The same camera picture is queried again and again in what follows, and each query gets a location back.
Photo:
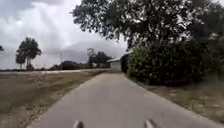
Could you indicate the distant row of trees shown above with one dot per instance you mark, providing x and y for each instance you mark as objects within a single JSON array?
[{"x": 98, "y": 59}]

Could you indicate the small grey building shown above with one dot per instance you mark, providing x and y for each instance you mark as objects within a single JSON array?
[{"x": 115, "y": 63}]

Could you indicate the grey paved path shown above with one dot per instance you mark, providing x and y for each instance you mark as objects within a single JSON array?
[{"x": 110, "y": 103}]

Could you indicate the tall round-crowned tree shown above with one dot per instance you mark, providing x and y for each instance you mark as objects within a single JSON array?
[{"x": 29, "y": 49}]

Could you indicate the robot's own part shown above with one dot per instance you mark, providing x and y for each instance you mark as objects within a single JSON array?
[
  {"x": 78, "y": 125},
  {"x": 149, "y": 124}
]

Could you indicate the dry grass verge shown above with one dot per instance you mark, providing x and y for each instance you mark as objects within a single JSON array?
[{"x": 196, "y": 98}]

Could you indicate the large dark tree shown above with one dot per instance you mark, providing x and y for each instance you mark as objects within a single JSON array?
[{"x": 143, "y": 20}]

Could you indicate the pale distant road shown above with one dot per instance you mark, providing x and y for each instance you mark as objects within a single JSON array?
[{"x": 60, "y": 71}]

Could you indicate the dry grass field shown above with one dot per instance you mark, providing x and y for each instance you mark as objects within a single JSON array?
[{"x": 26, "y": 93}]

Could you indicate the dense green hedge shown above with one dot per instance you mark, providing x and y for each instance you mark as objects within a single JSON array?
[{"x": 166, "y": 65}]

